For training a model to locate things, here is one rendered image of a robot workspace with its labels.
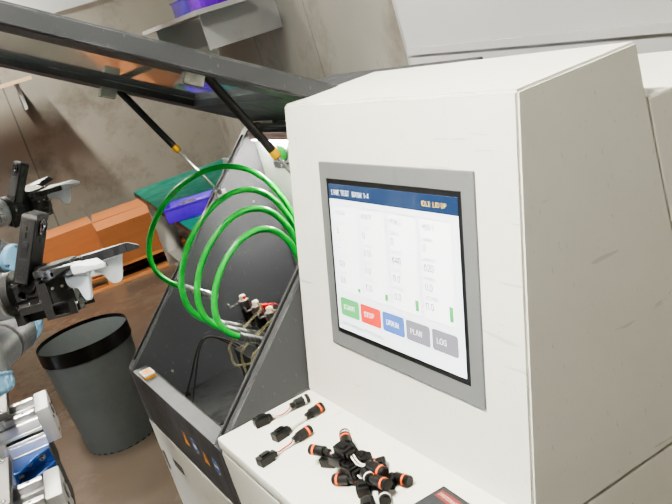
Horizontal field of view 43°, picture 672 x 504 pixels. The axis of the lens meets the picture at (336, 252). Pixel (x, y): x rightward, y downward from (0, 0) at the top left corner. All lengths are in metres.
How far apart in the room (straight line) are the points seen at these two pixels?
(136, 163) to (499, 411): 7.23
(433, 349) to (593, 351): 0.25
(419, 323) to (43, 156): 7.03
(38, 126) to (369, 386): 6.85
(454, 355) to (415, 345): 0.11
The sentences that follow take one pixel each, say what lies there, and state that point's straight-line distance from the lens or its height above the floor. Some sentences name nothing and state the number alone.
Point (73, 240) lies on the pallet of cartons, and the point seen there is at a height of 0.39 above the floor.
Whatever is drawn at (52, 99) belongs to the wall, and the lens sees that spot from 8.23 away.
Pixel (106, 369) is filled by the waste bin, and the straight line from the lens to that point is 4.15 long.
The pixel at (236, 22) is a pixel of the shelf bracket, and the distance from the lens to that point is 5.66.
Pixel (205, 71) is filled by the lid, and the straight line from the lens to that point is 1.65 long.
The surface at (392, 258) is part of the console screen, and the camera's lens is 1.42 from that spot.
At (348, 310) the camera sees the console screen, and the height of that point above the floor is 1.18.
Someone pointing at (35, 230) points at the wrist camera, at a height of 1.53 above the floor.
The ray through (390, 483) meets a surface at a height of 1.00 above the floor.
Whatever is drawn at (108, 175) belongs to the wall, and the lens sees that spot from 8.30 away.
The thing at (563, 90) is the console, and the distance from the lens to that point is 1.18.
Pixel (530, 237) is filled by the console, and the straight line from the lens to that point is 1.16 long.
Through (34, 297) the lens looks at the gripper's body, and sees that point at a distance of 1.43.
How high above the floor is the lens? 1.74
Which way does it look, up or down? 16 degrees down
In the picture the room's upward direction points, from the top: 17 degrees counter-clockwise
